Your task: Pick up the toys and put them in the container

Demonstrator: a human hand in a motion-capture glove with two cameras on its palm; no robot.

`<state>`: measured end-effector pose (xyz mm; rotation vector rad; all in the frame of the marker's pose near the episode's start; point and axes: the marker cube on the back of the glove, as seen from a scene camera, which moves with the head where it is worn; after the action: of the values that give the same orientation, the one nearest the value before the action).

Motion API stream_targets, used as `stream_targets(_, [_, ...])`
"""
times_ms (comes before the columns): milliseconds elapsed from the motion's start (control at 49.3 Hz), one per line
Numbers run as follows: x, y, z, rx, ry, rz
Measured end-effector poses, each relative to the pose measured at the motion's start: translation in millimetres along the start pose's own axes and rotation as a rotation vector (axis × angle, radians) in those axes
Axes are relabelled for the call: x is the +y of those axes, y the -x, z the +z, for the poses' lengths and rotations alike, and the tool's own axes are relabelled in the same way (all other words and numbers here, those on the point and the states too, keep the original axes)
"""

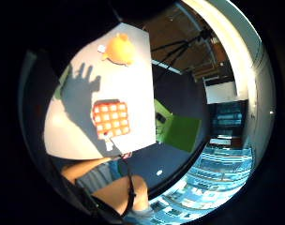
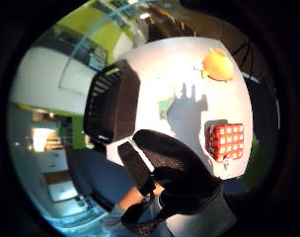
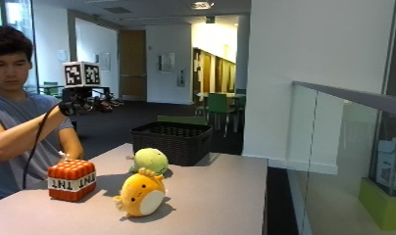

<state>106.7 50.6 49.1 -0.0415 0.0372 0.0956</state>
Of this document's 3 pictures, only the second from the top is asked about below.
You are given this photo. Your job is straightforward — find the black slatted crate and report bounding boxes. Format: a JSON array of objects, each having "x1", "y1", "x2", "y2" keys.
[{"x1": 83, "y1": 58, "x2": 142, "y2": 146}]

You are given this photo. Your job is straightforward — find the green paper piece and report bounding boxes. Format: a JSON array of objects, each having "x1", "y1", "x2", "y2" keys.
[{"x1": 158, "y1": 96, "x2": 176, "y2": 120}]

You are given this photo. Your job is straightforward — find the orange soft toy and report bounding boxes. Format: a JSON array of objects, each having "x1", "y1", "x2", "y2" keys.
[{"x1": 192, "y1": 47, "x2": 236, "y2": 83}]

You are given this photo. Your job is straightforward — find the white cabinet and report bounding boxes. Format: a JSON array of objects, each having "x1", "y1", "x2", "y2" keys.
[{"x1": 10, "y1": 45, "x2": 94, "y2": 115}]

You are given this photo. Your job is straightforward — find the black tripod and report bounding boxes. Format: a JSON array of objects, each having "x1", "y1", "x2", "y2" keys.
[{"x1": 230, "y1": 36, "x2": 267, "y2": 85}]

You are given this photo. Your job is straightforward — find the red white checkered cube box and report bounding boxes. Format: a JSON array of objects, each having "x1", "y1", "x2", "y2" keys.
[{"x1": 203, "y1": 119, "x2": 246, "y2": 163}]

